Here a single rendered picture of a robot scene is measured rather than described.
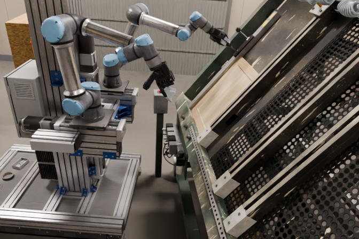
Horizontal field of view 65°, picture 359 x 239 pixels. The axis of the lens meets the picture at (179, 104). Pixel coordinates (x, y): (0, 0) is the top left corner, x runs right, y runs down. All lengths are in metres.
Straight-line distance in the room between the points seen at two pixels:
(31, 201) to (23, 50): 1.64
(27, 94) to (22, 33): 1.44
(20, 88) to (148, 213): 1.43
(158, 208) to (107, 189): 0.49
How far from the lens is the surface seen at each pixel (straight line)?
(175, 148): 2.09
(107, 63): 2.19
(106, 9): 5.14
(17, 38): 3.49
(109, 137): 1.87
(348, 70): 1.40
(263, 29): 2.18
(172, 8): 4.94
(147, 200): 2.72
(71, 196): 2.53
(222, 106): 1.95
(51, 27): 1.54
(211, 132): 1.80
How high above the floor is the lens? 2.00
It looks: 28 degrees down
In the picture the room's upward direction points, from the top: 4 degrees clockwise
